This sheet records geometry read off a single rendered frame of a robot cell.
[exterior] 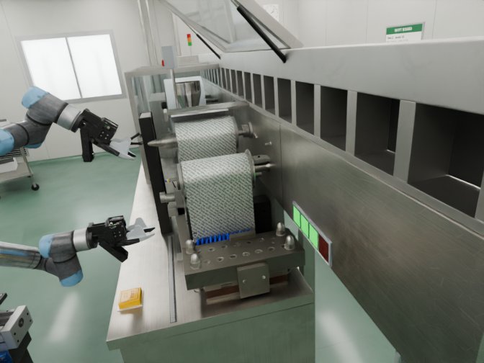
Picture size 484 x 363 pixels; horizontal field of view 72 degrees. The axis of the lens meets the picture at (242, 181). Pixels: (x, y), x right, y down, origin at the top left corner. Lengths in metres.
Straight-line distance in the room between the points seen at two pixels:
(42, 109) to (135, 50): 5.52
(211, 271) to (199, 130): 0.57
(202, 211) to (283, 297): 0.40
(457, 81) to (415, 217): 0.20
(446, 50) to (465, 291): 0.30
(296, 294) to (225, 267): 0.26
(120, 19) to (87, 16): 0.53
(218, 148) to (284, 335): 0.74
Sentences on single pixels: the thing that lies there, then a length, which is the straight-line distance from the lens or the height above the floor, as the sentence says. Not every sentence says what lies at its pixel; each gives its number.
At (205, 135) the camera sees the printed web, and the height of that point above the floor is 1.35.
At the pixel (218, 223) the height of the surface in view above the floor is 1.08.
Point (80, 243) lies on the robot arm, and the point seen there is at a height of 1.12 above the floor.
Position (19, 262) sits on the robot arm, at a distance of 1.34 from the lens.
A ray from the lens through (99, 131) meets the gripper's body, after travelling 1.16.
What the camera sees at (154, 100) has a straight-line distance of 2.13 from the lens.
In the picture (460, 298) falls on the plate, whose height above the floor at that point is 1.34.
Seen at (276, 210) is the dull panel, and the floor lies 1.08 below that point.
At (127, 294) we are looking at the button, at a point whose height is 0.92.
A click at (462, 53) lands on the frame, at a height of 1.64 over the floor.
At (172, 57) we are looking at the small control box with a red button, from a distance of 1.65.
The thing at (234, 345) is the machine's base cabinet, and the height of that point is 0.76.
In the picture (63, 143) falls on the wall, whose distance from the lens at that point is 7.08.
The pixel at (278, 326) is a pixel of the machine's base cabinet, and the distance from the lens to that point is 1.22.
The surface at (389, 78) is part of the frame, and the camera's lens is 0.57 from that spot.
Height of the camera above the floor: 1.66
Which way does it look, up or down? 22 degrees down
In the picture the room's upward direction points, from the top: 5 degrees counter-clockwise
